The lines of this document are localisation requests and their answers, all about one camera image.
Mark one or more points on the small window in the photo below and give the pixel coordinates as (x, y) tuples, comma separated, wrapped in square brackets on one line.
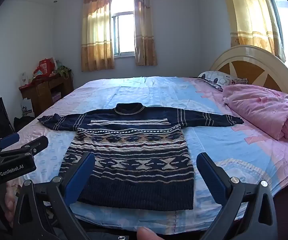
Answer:
[(124, 30)]

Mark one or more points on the navy patterned knit sweater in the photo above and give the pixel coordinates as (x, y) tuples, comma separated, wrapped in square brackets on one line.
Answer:
[(134, 155)]

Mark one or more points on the orange patterned curtain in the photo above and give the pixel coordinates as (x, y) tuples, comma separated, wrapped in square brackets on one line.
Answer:
[(253, 17), (145, 30), (96, 35)]

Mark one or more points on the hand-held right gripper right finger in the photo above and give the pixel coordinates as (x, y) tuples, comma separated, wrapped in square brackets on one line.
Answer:
[(211, 180)]

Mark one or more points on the person's right hand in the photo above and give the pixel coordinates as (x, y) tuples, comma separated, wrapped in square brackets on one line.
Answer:
[(147, 234)]

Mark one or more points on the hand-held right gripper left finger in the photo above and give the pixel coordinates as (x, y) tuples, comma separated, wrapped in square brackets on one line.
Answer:
[(80, 177)]

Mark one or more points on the wooden desk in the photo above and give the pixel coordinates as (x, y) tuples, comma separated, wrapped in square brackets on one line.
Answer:
[(44, 92)]

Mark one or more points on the black bag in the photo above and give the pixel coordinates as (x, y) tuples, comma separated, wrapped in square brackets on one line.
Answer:
[(24, 122)]

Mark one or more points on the white paper bag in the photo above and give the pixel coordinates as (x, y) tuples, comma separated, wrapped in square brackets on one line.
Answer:
[(26, 110)]

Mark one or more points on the pink quilt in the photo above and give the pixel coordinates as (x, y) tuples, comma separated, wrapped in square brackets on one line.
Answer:
[(258, 107)]

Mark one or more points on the person's left hand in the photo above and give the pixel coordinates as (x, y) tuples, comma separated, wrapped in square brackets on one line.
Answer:
[(10, 202)]

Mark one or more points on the printed pillow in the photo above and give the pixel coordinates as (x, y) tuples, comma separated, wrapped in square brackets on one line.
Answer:
[(216, 78)]

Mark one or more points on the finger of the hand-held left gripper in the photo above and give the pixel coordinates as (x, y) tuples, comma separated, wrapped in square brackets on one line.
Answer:
[(35, 145), (9, 140)]

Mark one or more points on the white plastic bag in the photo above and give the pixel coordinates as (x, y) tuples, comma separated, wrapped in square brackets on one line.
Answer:
[(26, 77)]

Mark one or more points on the cream and brown headboard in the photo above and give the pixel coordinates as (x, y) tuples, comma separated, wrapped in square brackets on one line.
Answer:
[(246, 55)]

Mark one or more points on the bed with pastel sheet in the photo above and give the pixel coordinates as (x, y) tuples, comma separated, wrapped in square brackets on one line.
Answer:
[(158, 92)]

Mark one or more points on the red gift bag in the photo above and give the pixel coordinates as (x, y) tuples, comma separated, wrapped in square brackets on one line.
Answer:
[(45, 66)]

